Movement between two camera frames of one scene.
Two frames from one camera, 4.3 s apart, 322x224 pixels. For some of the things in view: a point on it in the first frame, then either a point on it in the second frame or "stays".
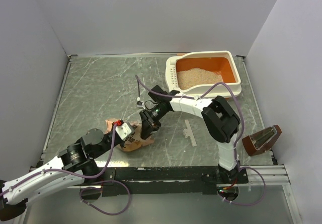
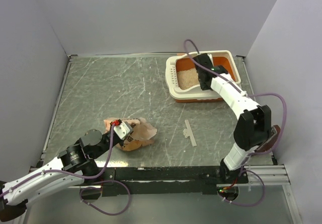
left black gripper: [122, 143] stays
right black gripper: [148, 122] -> [205, 87]
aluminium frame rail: [274, 176] stays
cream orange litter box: [192, 73] stays
